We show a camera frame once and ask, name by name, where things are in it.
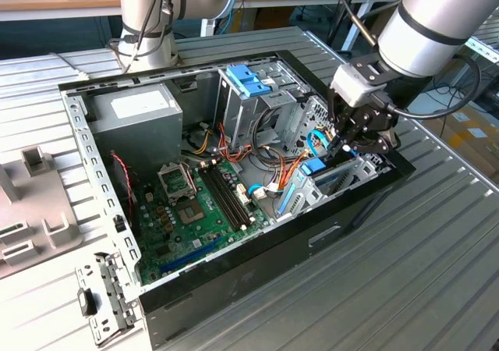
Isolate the black rear latch handle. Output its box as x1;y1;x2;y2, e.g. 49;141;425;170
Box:
77;287;98;317

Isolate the hard disk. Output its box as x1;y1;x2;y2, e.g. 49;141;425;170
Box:
275;144;362;218

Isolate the CPU socket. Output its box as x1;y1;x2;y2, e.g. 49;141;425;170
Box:
173;198;206;227

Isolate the black camera cable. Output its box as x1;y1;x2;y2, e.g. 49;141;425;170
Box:
48;0;483;121

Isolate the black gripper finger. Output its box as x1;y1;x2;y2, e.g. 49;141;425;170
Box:
342;130;402;155
326;87;352;158

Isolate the metal drive cage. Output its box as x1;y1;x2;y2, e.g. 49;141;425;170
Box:
213;60;313;151

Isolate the blue expansion slot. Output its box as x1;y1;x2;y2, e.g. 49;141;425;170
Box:
161;236;223;274

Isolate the black tripod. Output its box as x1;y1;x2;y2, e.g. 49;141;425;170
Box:
326;0;366;54

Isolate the short light blue wire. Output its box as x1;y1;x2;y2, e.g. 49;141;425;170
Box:
246;182;282;203

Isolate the black PC case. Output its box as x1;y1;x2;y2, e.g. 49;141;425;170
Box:
58;49;416;350

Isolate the red black twisted wire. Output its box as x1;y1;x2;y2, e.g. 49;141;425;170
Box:
109;151;138;207

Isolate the long light blue wire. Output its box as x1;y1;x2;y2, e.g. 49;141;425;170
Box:
306;129;331;159

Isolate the socket locking lever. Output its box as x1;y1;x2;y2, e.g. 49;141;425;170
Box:
182;164;197;196

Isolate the metal socket cover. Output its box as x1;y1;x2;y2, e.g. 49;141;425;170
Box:
157;162;196;200

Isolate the blue drive cage latch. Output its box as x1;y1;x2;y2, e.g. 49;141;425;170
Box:
225;65;272;99

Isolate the yellow black wire bundle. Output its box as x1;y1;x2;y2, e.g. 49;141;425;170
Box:
186;126;214;156

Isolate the grey parts rack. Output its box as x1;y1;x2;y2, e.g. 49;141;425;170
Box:
0;146;85;280

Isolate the black RAM slot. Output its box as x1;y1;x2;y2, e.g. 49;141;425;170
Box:
213;161;255;225
204;164;246;231
209;162;250;228
200;165;242;234

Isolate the grey power supply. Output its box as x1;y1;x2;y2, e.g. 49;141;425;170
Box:
90;83;184;176

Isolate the thin multicolour wire bundle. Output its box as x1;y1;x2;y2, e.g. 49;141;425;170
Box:
263;159;284;193

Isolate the metal slat shelf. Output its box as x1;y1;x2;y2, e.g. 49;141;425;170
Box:
463;11;499;63

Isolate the metal disk bay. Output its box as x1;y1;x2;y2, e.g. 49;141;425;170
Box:
272;142;393;222

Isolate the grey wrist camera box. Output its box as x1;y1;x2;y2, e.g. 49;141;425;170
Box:
331;62;387;108

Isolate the white board connector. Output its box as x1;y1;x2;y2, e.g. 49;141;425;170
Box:
235;183;251;207

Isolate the red orange wire bundle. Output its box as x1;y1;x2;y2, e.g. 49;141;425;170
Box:
215;121;255;165

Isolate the green motherboard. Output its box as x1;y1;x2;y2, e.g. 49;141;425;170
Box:
134;159;274;285

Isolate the black case fan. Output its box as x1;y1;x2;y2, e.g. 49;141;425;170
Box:
108;151;137;227

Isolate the labelled cardboard box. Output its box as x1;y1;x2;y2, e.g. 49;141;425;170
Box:
423;107;499;180

